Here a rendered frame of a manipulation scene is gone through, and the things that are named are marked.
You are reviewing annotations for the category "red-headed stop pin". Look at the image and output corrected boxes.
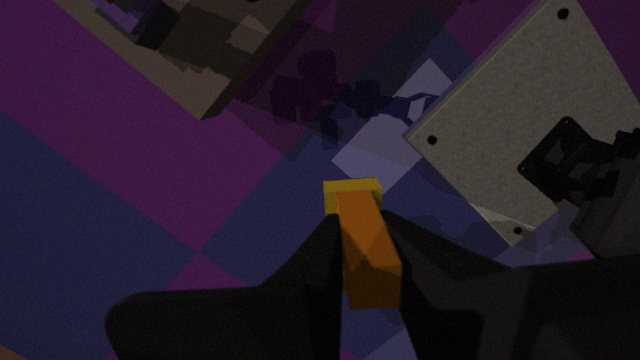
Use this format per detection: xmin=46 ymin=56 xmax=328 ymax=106
xmin=105 ymin=0 xmax=137 ymax=13

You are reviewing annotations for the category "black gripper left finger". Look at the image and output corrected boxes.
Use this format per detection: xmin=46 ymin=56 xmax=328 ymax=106
xmin=104 ymin=213 xmax=344 ymax=360

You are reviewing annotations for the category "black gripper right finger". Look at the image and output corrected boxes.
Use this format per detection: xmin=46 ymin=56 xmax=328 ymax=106
xmin=379 ymin=210 xmax=640 ymax=360

